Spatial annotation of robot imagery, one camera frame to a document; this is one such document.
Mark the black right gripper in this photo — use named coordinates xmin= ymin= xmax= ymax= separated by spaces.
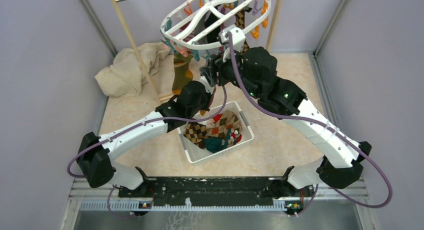
xmin=199 ymin=43 xmax=261 ymax=100

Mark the brown beige argyle sock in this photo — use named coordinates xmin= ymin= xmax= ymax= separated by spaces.
xmin=205 ymin=110 xmax=243 ymax=138

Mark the dark teal sock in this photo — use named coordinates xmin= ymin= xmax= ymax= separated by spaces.
xmin=203 ymin=128 xmax=234 ymax=153

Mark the red sock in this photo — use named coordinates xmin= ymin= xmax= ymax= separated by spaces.
xmin=230 ymin=130 xmax=242 ymax=145

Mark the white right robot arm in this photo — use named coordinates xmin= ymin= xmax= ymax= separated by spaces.
xmin=235 ymin=47 xmax=372 ymax=196

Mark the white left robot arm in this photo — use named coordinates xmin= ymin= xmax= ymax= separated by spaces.
xmin=74 ymin=76 xmax=217 ymax=197

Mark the white oval clip hanger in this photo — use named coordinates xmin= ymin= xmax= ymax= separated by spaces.
xmin=159 ymin=0 xmax=272 ymax=52

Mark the olive green orange sock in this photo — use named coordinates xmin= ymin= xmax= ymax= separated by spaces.
xmin=171 ymin=52 xmax=194 ymax=95

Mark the black sock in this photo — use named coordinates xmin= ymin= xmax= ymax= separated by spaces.
xmin=203 ymin=11 xmax=222 ymax=40

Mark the thin brown argyle sock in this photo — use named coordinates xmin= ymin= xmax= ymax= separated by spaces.
xmin=235 ymin=10 xmax=250 ymax=55

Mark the beige crumpled cloth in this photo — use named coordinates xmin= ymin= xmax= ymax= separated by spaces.
xmin=94 ymin=43 xmax=170 ymax=97

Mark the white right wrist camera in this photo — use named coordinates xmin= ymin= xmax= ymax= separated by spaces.
xmin=218 ymin=25 xmax=246 ymax=62

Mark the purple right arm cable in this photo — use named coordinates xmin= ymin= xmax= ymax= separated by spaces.
xmin=226 ymin=32 xmax=394 ymax=217

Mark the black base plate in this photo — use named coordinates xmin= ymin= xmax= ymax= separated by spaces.
xmin=118 ymin=177 xmax=313 ymax=206

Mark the wooden drying rack frame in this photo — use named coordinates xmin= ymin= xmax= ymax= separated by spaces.
xmin=105 ymin=0 xmax=286 ymax=103

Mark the aluminium front rail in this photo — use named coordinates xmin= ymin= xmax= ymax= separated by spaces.
xmin=68 ymin=177 xmax=369 ymax=212

